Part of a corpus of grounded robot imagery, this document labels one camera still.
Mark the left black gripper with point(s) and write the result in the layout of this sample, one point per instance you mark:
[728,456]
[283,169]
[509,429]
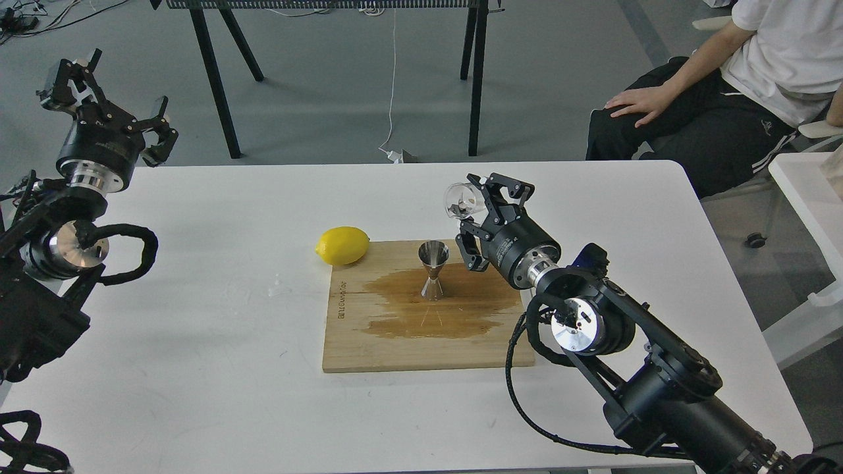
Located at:
[92,155]

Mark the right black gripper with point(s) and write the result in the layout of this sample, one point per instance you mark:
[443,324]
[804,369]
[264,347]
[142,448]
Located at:
[520,250]

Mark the small clear glass cup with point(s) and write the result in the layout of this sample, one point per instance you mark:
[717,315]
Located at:
[464,201]

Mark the steel double jigger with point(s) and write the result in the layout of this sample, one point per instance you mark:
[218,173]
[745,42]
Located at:
[433,255]

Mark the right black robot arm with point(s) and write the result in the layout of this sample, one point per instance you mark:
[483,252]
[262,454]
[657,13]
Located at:
[659,394]

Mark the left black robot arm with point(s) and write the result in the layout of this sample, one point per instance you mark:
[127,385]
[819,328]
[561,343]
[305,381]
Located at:
[53,253]

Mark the person's right hand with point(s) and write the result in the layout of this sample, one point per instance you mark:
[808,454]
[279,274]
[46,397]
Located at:
[651,102]

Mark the yellow lemon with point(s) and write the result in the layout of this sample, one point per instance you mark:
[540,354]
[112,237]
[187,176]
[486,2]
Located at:
[340,246]

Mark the wooden cutting board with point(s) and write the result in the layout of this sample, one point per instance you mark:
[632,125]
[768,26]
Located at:
[377,319]

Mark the seated person white shirt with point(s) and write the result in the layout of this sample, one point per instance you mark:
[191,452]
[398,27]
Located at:
[775,66]

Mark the white side table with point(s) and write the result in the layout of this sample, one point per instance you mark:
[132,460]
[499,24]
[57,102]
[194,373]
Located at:
[815,323]

